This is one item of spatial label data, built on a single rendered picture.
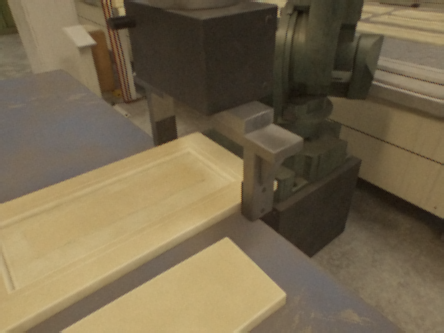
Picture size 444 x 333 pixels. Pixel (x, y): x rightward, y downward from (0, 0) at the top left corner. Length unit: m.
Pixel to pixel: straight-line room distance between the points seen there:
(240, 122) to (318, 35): 0.82
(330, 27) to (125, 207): 0.92
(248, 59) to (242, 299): 0.32
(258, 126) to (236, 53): 0.11
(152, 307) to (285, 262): 0.20
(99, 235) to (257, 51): 0.37
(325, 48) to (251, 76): 0.76
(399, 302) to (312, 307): 1.44
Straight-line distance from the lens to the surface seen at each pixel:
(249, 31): 0.50
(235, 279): 0.48
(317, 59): 1.26
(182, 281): 0.48
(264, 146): 0.46
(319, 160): 1.55
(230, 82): 0.49
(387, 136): 1.95
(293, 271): 0.52
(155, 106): 0.74
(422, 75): 1.91
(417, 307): 1.93
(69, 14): 3.71
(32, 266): 0.57
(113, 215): 0.60
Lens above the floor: 1.44
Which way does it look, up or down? 34 degrees down
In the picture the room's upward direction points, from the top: 1 degrees counter-clockwise
